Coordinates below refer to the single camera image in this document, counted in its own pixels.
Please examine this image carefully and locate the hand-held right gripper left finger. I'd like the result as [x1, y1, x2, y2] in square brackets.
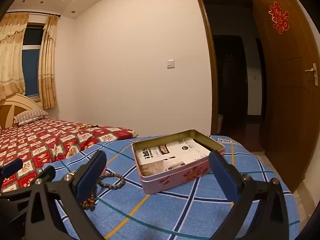
[25, 150, 108, 240]

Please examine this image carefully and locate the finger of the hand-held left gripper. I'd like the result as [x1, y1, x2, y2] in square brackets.
[0, 166, 56, 198]
[0, 159, 24, 180]

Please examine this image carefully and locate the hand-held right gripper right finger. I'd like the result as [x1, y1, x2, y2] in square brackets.
[209, 150, 297, 240]

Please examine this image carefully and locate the dark bead bracelet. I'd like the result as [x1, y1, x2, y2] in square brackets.
[96, 172, 126, 193]

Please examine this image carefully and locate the pink metal tin box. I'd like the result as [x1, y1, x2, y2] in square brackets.
[132, 129, 225, 195]

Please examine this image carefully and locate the red patterned bedsheet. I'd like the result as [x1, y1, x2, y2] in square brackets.
[0, 119, 139, 193]

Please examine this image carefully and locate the printed paper sheet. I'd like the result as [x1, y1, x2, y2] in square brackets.
[135, 138, 210, 177]

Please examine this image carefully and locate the striped pillow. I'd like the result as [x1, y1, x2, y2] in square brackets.
[14, 109, 49, 126]

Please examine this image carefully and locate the blue plaid blanket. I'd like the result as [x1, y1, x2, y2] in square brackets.
[42, 135, 300, 240]

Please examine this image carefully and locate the beige wooden headboard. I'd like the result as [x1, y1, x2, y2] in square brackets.
[0, 93, 48, 128]

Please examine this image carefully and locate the window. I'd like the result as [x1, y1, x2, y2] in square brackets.
[22, 22, 45, 99]

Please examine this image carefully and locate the narrow beige floral curtain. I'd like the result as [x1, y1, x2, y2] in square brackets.
[40, 15, 58, 110]

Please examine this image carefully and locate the brown wooden door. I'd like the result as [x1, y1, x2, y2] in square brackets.
[252, 0, 320, 193]

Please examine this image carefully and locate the wide beige floral curtain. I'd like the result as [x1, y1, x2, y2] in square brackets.
[0, 12, 30, 102]

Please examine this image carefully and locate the dark curtain rod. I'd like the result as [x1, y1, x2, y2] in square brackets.
[5, 12, 62, 18]

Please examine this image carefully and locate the red paper door decoration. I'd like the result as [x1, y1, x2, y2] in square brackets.
[269, 1, 290, 34]

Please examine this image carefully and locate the brown door frame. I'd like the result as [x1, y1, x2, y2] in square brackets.
[195, 0, 267, 153]

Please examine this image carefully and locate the metal door handle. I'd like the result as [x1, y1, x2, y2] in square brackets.
[305, 63, 319, 87]

